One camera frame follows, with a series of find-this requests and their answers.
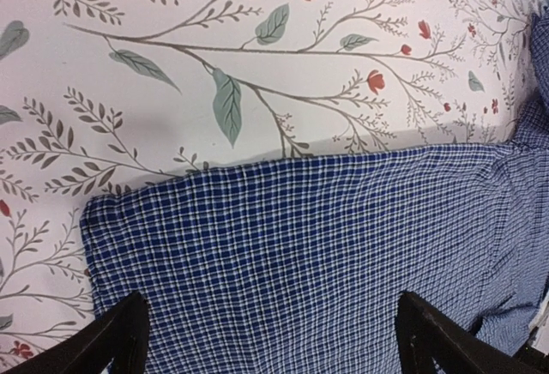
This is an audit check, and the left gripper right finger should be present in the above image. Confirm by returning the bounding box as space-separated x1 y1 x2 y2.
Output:
395 292 545 374

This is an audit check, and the dark blue checkered shirt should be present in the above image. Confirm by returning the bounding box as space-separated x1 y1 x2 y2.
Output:
80 12 548 373

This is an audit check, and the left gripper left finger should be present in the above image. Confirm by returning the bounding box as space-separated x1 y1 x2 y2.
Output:
9 291 150 374

